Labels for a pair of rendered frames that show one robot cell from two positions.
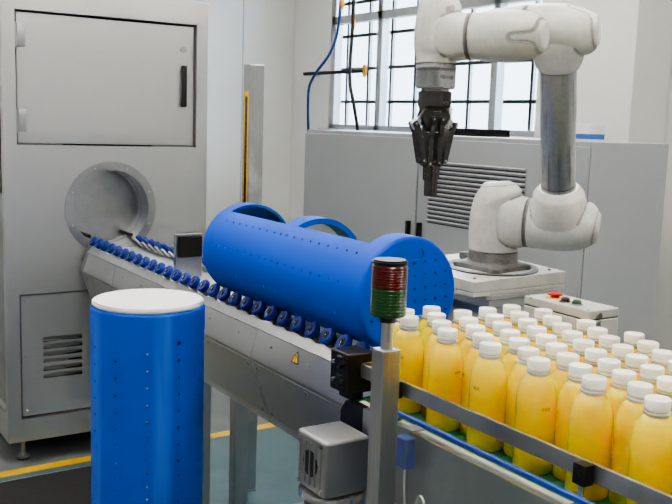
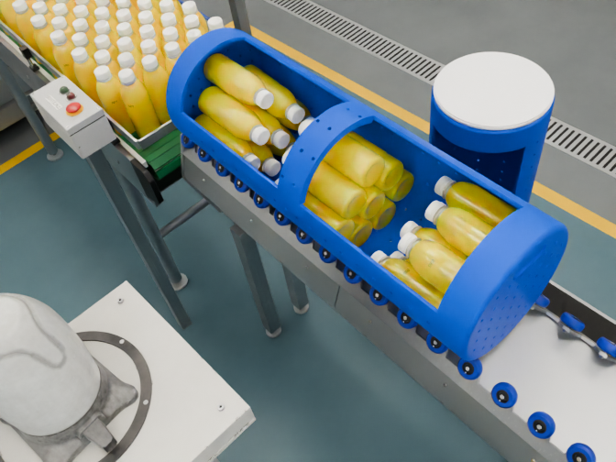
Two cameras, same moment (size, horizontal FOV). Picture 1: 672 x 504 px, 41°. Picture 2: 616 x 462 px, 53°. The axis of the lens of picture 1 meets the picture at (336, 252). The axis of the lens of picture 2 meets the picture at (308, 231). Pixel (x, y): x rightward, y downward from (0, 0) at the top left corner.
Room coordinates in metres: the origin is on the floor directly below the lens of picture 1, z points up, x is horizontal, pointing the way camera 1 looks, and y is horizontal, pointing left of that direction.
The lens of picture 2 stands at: (3.35, -0.05, 2.03)
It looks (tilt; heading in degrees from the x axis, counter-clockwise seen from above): 51 degrees down; 179
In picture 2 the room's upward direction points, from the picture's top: 10 degrees counter-clockwise
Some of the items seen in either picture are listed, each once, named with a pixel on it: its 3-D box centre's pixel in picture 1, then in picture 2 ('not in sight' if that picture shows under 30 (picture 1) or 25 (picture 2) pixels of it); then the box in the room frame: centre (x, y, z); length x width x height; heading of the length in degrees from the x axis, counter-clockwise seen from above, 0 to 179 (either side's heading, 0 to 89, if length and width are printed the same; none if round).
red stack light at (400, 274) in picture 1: (389, 275); not in sight; (1.56, -0.09, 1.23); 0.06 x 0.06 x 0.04
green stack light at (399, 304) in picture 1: (388, 301); not in sight; (1.56, -0.09, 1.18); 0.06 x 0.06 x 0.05
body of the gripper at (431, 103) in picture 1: (434, 111); not in sight; (2.07, -0.21, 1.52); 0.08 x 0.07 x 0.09; 123
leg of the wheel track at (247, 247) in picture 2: not in sight; (258, 285); (2.17, -0.21, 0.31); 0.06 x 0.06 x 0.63; 33
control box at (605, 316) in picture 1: (569, 321); (72, 115); (2.06, -0.55, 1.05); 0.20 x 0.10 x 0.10; 33
